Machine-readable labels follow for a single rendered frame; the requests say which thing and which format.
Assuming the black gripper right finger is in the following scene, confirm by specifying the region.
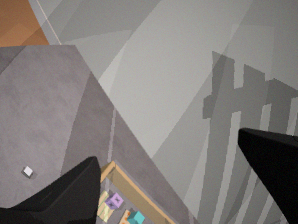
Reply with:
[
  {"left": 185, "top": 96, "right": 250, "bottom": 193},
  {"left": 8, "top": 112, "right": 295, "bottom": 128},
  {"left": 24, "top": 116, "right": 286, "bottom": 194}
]
[{"left": 238, "top": 128, "right": 298, "bottom": 224}]

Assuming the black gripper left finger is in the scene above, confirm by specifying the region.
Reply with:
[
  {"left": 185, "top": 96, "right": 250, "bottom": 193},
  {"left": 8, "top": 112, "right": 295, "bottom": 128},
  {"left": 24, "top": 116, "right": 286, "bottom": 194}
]
[{"left": 0, "top": 156, "right": 101, "bottom": 224}]

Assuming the tan open wooden tray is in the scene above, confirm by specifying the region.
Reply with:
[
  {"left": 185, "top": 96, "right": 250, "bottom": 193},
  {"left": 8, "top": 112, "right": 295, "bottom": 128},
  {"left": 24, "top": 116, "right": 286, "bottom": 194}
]
[{"left": 96, "top": 159, "right": 180, "bottom": 224}]

